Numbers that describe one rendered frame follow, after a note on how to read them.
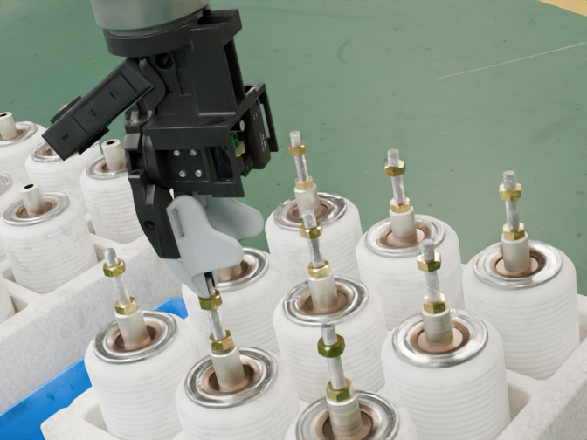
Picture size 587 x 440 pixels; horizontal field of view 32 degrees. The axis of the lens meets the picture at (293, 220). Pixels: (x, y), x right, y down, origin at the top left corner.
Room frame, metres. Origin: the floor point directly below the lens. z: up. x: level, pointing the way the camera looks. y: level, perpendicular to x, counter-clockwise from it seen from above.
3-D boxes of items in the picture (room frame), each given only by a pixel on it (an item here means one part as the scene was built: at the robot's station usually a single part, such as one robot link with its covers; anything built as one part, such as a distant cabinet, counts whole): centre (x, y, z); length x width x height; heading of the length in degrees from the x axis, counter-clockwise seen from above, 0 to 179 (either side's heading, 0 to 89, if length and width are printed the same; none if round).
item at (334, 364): (0.57, -0.01, 0.30); 0.01 x 0.01 x 0.08
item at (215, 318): (0.66, 0.07, 0.31); 0.01 x 0.01 x 0.08
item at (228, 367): (0.66, 0.07, 0.26); 0.02 x 0.02 x 0.03
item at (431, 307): (0.65, -0.09, 0.29); 0.02 x 0.02 x 0.01; 11
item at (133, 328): (0.74, 0.15, 0.26); 0.02 x 0.02 x 0.03
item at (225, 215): (0.67, 0.05, 0.38); 0.06 x 0.03 x 0.09; 65
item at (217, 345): (0.66, 0.07, 0.29); 0.02 x 0.02 x 0.01; 7
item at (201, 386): (0.66, 0.07, 0.25); 0.08 x 0.08 x 0.01
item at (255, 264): (0.82, 0.07, 0.25); 0.08 x 0.08 x 0.01
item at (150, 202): (0.64, 0.09, 0.43); 0.05 x 0.02 x 0.09; 155
